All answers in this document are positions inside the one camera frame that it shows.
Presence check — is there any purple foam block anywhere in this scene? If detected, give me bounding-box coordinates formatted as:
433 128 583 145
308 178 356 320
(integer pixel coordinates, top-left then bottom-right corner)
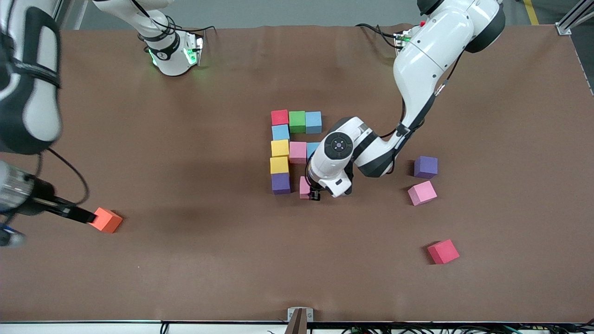
271 173 291 195
414 156 439 179

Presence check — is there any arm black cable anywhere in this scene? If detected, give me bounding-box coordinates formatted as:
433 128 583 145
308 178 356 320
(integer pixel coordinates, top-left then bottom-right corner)
380 51 465 140
35 148 90 207

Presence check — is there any brown table mat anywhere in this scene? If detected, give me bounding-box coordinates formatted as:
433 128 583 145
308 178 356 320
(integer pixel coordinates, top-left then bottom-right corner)
0 23 594 324

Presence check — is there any orange foam block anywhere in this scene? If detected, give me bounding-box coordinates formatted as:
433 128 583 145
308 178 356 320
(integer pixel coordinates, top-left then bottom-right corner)
88 207 123 234

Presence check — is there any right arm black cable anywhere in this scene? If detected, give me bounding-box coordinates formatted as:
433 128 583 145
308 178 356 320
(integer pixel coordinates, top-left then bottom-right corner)
35 148 90 207

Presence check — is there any green foam block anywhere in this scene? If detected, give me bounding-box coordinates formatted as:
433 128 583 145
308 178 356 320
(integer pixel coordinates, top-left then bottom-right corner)
289 110 307 134

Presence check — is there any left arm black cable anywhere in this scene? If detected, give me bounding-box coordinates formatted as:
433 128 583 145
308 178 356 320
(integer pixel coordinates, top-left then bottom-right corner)
380 51 465 140

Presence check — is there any black base cable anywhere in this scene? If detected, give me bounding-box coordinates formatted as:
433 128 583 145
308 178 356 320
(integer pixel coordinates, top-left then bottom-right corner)
355 22 400 47

